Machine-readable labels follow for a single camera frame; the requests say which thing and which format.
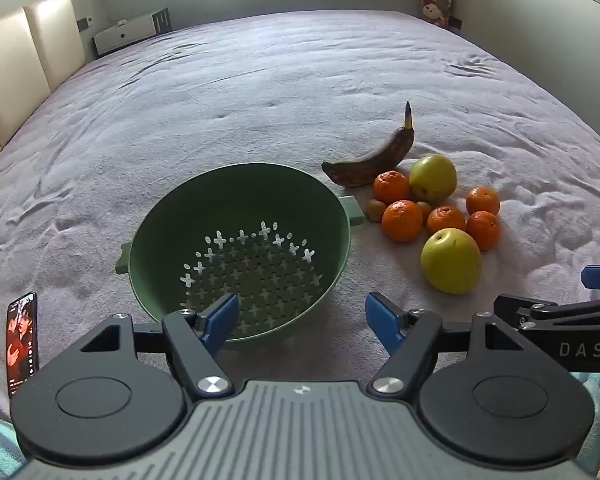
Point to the cream padded headboard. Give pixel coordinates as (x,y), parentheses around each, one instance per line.
(10,60)

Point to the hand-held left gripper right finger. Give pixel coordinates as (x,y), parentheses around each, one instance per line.
(382,320)

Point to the white bedside cabinet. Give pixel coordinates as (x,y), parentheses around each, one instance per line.
(125,35)

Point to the brown kiwi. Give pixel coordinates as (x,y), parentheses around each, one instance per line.
(375,210)
(424,208)

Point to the overripe brown banana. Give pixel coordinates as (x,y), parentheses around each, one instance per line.
(375,165)

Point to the orange mandarin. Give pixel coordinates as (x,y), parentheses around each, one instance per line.
(483,200)
(484,230)
(402,220)
(446,219)
(391,186)

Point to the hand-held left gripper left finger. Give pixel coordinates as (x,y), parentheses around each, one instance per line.
(222,317)

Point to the smartphone with lit screen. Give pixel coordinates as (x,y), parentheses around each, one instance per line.
(22,340)

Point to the yellow-green apple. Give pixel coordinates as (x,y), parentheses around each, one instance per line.
(450,260)
(432,177)

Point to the wall switch panel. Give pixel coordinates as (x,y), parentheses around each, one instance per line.
(85,23)

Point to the green plastic colander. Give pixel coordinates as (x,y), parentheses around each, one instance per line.
(240,200)

